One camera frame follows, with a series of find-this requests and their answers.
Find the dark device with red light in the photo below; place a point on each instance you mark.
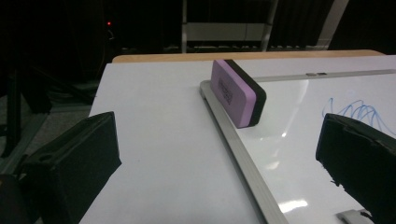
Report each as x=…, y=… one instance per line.
x=108, y=23

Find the silver framed whiteboard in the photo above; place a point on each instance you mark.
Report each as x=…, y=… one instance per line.
x=295, y=155

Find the purple whiteboard eraser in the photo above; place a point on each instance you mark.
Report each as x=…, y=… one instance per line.
x=232, y=93

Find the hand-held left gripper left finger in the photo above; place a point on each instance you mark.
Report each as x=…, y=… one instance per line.
x=74, y=168

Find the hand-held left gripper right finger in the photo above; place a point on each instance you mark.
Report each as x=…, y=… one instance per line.
x=361, y=161

